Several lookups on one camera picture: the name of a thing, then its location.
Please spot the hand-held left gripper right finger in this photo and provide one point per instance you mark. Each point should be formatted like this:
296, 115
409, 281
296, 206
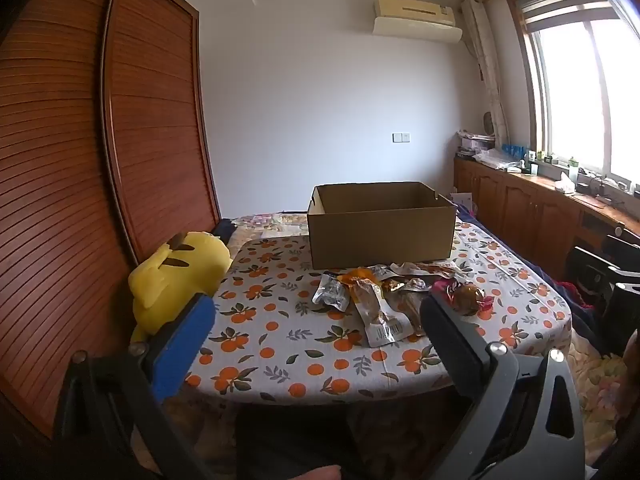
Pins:
450, 350

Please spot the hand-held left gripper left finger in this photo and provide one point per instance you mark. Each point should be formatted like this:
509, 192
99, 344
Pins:
184, 347

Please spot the red round snack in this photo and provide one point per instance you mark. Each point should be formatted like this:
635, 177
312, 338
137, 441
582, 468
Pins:
467, 297

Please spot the dark brown snack packet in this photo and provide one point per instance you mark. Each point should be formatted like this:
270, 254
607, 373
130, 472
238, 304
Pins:
407, 307

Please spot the small white snack packet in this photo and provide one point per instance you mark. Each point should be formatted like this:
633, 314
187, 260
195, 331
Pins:
415, 285

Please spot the clear brown snack packet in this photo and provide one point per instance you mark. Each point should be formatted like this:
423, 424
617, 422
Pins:
380, 317

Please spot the long red-brown snack packet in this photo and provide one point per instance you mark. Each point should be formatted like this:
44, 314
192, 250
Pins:
432, 267

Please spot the orange snack packet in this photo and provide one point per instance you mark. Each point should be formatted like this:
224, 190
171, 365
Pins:
361, 280

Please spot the silver snack packet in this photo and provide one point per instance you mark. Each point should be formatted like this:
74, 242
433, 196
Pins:
331, 294

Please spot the cardboard box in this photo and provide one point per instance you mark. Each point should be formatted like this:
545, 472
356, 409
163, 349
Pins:
380, 235

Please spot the yellow plush toy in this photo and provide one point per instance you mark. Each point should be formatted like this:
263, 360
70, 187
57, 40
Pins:
170, 275

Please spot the orange print tablecloth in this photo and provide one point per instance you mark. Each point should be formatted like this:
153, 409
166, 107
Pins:
280, 330

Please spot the person's dark trouser leg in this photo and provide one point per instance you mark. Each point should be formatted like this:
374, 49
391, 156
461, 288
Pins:
300, 440

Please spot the white paper bag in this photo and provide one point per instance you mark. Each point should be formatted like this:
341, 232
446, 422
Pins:
462, 201

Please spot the low wooden cabinet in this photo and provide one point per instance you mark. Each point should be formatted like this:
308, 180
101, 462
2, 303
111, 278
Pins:
520, 210

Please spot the floral blanket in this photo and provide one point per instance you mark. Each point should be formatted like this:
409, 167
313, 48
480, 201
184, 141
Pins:
280, 222

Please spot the black chair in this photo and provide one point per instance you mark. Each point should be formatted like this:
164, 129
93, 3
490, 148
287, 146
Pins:
600, 275

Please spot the clear plastic bags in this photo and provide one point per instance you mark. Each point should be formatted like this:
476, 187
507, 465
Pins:
497, 159

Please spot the tissue box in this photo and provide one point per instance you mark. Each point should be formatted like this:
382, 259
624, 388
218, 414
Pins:
566, 185

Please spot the row of blue bottles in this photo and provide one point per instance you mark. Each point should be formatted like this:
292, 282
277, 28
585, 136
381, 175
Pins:
515, 150

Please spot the stack of papers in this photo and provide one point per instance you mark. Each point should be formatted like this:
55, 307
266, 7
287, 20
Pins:
475, 141

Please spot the wooden slatted wardrobe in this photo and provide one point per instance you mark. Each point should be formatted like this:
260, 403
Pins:
75, 160

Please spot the window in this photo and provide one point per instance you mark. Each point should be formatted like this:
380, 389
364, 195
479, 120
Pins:
580, 90

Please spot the pale curtain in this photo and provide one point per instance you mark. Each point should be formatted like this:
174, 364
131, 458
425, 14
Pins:
487, 60

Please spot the white wall switch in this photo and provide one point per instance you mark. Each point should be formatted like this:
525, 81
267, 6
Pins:
401, 137

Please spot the wall air conditioner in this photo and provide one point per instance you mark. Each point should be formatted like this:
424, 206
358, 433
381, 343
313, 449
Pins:
415, 15

